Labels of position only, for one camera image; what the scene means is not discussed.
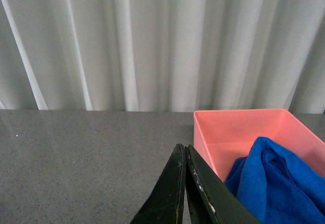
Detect white pleated curtain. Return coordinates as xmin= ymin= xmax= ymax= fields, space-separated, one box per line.
xmin=1 ymin=0 xmax=324 ymax=113

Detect blue microfiber cloth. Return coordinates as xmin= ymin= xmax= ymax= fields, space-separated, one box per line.
xmin=225 ymin=137 xmax=324 ymax=223

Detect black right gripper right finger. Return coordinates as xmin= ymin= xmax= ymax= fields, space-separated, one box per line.
xmin=185 ymin=145 xmax=260 ymax=224

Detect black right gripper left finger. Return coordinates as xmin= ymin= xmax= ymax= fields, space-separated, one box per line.
xmin=131 ymin=144 xmax=186 ymax=223

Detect pink plastic bin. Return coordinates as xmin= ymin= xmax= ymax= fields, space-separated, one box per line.
xmin=193 ymin=109 xmax=324 ymax=181

